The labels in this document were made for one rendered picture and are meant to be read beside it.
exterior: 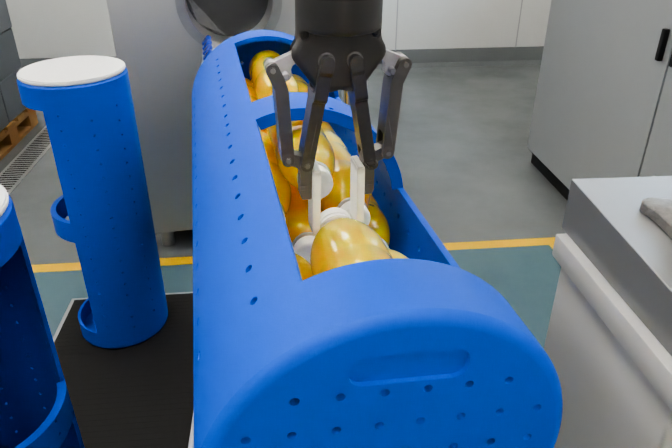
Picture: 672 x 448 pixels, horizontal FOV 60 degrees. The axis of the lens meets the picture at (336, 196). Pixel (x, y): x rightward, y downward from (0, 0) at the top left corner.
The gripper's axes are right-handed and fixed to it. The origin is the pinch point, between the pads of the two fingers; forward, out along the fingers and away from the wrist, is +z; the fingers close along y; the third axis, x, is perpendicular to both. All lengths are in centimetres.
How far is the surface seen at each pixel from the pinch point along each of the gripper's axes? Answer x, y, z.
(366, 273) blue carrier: 18.0, 1.8, -3.3
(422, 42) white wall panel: -465, -185, 98
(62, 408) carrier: -37, 44, 59
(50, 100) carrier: -106, 52, 22
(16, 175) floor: -287, 125, 122
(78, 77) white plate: -110, 45, 17
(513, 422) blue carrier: 23.1, -8.8, 8.2
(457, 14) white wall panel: -462, -215, 73
